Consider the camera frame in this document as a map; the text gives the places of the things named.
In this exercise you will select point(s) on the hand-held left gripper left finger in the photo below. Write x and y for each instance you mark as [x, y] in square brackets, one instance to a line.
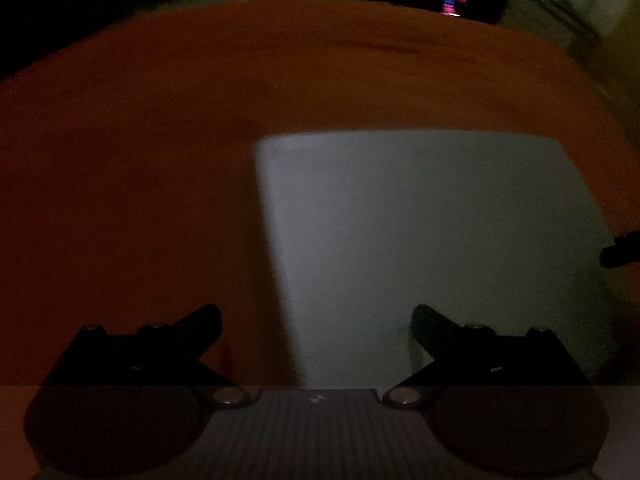
[210, 321]

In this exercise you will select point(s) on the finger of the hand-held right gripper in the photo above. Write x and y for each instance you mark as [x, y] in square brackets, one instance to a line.
[622, 252]

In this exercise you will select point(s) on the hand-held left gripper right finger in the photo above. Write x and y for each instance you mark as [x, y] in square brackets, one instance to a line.
[426, 325]

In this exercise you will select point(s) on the white paper sheet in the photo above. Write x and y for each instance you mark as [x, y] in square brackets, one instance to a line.
[410, 220]

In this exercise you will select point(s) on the orange blanket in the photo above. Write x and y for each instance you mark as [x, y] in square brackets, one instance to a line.
[150, 160]

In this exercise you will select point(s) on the white cabinet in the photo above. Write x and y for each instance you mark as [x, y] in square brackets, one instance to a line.
[555, 0]

